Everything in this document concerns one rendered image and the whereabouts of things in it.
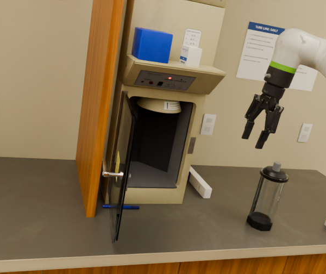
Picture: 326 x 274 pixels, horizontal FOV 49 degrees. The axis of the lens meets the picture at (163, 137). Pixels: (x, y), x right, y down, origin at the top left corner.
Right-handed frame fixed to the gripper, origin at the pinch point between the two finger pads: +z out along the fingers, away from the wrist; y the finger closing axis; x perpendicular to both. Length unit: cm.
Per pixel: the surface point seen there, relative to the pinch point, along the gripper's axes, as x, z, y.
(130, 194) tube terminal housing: -35, 35, -15
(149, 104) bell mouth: -35.0, 0.1, -21.0
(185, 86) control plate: -28.9, -11.4, -10.7
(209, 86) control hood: -20.8, -13.3, -8.6
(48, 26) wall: -67, -13, -66
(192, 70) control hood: -31.8, -17.8, -5.4
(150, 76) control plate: -42.8, -12.3, -10.7
